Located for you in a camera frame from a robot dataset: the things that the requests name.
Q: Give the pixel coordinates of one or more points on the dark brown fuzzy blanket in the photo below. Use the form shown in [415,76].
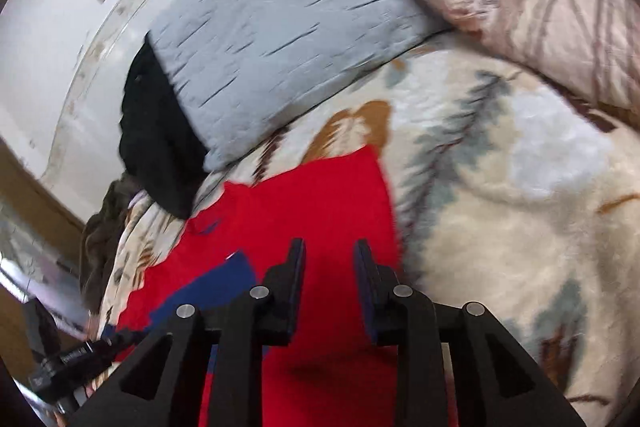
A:
[99,240]

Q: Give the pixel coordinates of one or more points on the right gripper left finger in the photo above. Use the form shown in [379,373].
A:
[204,361]

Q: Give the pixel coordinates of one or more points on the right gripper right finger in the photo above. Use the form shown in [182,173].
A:
[455,366]

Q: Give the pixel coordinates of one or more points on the red and blue knit sweater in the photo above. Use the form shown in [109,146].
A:
[331,374]

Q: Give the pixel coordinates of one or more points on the grey quilted pillow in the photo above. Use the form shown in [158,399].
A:
[241,69]

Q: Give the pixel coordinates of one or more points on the black garment pile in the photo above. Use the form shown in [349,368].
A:
[157,143]

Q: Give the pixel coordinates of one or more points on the cream leaf-pattern fleece blanket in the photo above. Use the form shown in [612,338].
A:
[506,190]

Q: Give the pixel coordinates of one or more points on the wooden glass-door wardrobe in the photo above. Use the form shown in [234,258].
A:
[39,259]

